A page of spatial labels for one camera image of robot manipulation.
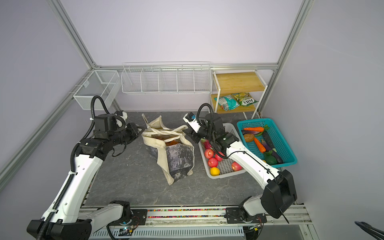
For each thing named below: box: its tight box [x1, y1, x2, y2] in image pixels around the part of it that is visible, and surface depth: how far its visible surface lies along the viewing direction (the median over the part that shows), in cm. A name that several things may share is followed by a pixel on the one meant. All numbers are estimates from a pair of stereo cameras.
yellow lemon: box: [209, 167, 221, 177], surface depth 85 cm
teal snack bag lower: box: [214, 94, 240, 111], surface depth 101 cm
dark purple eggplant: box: [261, 131, 284, 164], surface depth 101 cm
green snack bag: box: [231, 92, 259, 107], surface depth 104 cm
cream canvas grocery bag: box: [141, 114, 195, 186], surface depth 75 cm
